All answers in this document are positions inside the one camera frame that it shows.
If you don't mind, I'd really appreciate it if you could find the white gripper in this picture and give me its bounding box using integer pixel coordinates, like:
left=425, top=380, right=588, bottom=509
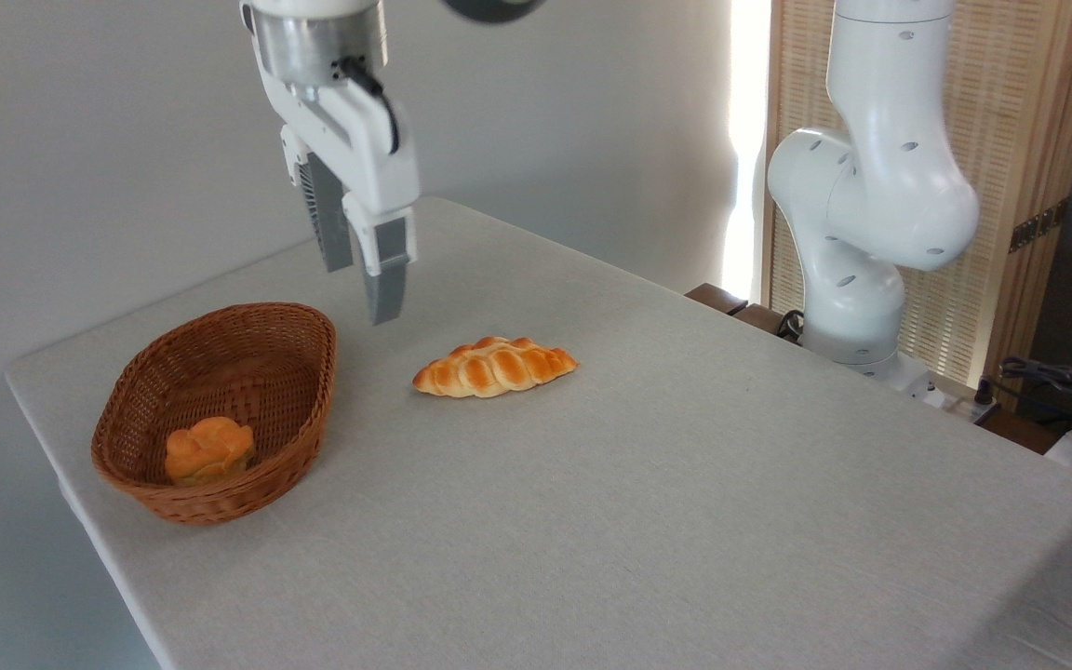
left=261, top=60, right=422, bottom=326

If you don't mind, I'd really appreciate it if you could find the long braided bread loaf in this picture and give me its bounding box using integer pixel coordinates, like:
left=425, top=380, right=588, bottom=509
left=412, top=336, right=580, bottom=399

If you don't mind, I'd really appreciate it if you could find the round golden bread bun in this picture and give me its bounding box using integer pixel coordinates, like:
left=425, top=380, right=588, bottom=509
left=164, top=416, right=256, bottom=487

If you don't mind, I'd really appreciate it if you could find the brown wicker basket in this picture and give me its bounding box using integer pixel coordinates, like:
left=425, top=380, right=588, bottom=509
left=91, top=301, right=339, bottom=527

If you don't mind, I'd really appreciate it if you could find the light grey tablecloth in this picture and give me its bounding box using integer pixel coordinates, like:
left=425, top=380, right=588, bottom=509
left=4, top=195, right=1072, bottom=670

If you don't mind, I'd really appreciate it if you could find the dark brown wooden furniture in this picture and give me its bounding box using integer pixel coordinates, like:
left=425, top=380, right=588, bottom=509
left=685, top=283, right=807, bottom=345

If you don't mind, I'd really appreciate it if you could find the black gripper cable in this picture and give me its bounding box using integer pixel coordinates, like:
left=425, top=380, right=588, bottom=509
left=336, top=58, right=402, bottom=154

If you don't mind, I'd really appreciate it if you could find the black cable bundle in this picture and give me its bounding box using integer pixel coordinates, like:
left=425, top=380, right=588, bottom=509
left=997, top=356, right=1072, bottom=438

